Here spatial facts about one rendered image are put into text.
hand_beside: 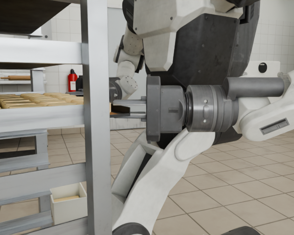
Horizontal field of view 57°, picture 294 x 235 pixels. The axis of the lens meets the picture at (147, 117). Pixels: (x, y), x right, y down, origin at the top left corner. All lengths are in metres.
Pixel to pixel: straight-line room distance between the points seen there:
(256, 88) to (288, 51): 6.35
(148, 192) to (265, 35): 5.84
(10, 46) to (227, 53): 0.52
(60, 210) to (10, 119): 1.50
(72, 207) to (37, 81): 1.19
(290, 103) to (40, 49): 0.38
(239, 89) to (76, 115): 0.27
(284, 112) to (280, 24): 6.23
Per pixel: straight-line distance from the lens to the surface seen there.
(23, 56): 0.40
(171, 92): 0.48
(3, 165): 0.85
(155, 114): 0.48
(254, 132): 0.51
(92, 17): 0.40
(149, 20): 0.75
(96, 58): 0.39
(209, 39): 0.69
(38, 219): 0.92
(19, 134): 0.83
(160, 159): 0.68
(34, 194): 0.88
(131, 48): 1.12
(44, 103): 0.51
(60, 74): 4.53
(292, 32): 6.93
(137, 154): 0.78
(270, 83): 0.51
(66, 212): 1.89
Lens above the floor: 0.93
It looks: 9 degrees down
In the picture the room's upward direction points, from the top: straight up
